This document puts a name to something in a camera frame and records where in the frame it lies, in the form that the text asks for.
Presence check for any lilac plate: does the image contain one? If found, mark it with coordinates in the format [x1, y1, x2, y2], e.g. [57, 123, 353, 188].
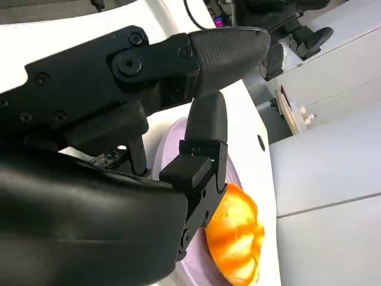
[152, 117, 260, 286]

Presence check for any light grey cabinet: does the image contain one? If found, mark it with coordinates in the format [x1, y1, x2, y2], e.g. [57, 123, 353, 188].
[279, 0, 381, 133]

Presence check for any grey partition panel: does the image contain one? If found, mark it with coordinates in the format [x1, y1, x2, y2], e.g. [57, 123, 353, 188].
[276, 193, 381, 286]
[269, 113, 381, 218]

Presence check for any orange white toy bread roll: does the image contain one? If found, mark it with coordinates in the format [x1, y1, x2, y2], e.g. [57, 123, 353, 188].
[204, 182, 266, 284]

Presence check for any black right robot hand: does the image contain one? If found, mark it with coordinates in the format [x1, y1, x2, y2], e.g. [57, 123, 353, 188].
[0, 25, 272, 286]

